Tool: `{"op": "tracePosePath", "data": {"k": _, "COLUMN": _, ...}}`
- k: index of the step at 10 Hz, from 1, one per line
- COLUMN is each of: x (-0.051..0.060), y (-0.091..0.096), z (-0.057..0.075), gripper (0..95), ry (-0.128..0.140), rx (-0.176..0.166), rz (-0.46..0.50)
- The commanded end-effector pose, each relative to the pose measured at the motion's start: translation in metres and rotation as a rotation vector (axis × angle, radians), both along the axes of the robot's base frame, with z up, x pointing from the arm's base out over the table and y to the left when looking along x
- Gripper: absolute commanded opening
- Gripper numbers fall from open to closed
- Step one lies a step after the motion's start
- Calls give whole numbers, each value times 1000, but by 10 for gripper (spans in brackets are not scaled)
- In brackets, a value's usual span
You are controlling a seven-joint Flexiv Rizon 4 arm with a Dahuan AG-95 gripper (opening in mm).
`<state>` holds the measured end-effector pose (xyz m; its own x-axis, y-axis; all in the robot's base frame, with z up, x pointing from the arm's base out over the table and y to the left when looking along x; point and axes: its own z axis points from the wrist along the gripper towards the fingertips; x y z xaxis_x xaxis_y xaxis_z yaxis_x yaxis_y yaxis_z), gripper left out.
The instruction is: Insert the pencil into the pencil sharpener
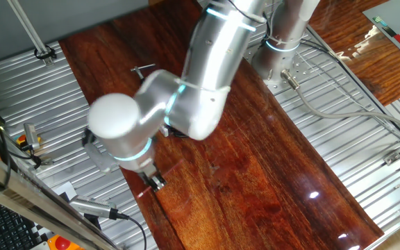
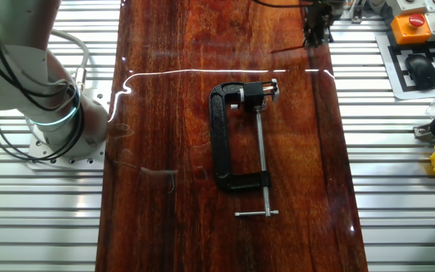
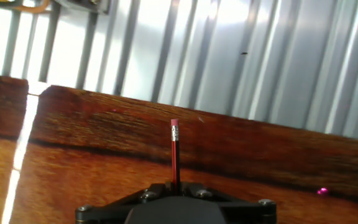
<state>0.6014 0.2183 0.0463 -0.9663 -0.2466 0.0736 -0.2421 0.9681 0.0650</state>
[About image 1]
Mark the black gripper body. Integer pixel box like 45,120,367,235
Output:
137,162,160,186

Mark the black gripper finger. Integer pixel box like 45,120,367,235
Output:
145,174,158,193
154,173,168,191

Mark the black C-clamp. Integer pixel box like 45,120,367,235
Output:
130,62,191,139

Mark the red round button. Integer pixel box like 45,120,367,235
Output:
46,233,85,250

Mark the black and white marker sheet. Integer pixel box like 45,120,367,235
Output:
28,220,54,245

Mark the black keyboard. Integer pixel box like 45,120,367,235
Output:
0,193,38,250

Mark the aluminium pole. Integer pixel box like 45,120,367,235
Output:
6,0,56,67

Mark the grey board with coloured blocks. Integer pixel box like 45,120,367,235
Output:
361,0,400,71

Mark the black camera cable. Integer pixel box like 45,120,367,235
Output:
115,211,148,250

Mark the silver finned camera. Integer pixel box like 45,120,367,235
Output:
67,194,120,221

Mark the steel frame bar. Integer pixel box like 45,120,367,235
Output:
0,142,118,250

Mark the black zip tie ring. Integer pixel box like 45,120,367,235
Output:
33,44,58,61

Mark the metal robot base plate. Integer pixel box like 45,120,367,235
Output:
244,26,313,95

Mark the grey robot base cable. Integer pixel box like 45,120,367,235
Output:
279,68,400,137

